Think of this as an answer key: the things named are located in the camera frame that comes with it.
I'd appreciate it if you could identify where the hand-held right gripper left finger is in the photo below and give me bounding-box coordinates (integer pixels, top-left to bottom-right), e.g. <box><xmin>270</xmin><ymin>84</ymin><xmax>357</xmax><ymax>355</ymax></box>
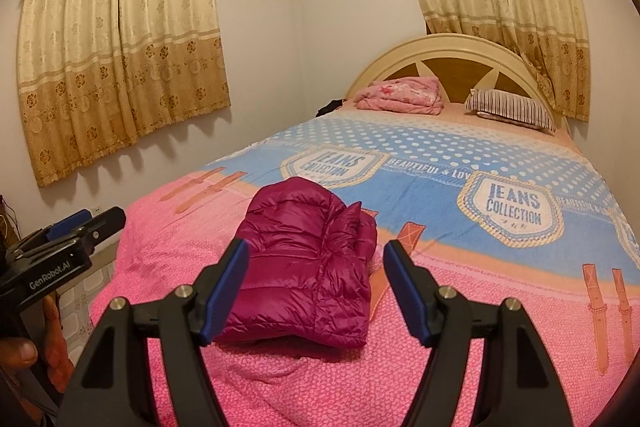
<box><xmin>59</xmin><ymin>238</ymin><xmax>250</xmax><ymax>427</ymax></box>

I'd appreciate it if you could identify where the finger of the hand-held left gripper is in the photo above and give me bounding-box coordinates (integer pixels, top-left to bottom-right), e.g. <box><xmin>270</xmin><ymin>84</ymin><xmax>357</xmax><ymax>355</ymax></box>
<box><xmin>72</xmin><ymin>206</ymin><xmax>127</xmax><ymax>256</ymax></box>
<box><xmin>20</xmin><ymin>210</ymin><xmax>94</xmax><ymax>254</ymax></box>

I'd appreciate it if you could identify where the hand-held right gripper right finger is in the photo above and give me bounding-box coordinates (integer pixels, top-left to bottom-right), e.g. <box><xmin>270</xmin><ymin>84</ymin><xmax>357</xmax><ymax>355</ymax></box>
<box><xmin>384</xmin><ymin>239</ymin><xmax>575</xmax><ymax>427</ymax></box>

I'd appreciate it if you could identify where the magenta puffer jacket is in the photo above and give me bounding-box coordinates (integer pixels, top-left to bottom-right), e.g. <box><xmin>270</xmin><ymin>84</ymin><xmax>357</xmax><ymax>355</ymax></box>
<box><xmin>217</xmin><ymin>177</ymin><xmax>378</xmax><ymax>349</ymax></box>

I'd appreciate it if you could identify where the person's left hand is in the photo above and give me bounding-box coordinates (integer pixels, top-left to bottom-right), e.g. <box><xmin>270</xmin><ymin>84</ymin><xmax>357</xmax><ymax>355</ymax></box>
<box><xmin>0</xmin><ymin>294</ymin><xmax>72</xmax><ymax>395</ymax></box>

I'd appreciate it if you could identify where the pink and blue printed blanket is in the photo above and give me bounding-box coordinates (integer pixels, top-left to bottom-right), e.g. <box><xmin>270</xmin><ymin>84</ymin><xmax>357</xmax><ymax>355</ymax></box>
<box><xmin>90</xmin><ymin>109</ymin><xmax>640</xmax><ymax>427</ymax></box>

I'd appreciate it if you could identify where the wide beige floral curtain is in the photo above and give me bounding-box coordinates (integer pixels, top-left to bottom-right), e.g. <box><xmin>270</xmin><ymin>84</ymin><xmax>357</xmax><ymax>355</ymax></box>
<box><xmin>16</xmin><ymin>0</ymin><xmax>232</xmax><ymax>188</ymax></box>

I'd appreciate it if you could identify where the pink folded quilt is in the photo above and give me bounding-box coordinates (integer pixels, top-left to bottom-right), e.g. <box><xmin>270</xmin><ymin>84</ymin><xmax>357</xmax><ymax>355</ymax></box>
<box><xmin>356</xmin><ymin>76</ymin><xmax>445</xmax><ymax>116</ymax></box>

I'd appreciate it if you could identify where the dark cloth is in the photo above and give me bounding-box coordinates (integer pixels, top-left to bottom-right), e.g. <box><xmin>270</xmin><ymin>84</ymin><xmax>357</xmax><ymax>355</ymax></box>
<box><xmin>317</xmin><ymin>99</ymin><xmax>347</xmax><ymax>118</ymax></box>

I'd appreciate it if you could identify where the striped pillow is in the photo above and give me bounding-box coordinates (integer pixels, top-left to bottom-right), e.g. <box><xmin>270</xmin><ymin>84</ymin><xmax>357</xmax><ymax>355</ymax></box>
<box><xmin>465</xmin><ymin>88</ymin><xmax>557</xmax><ymax>135</ymax></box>

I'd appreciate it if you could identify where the cream wooden headboard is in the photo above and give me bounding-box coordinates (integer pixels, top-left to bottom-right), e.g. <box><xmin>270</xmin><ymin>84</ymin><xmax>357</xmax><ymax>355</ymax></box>
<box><xmin>345</xmin><ymin>34</ymin><xmax>571</xmax><ymax>132</ymax></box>

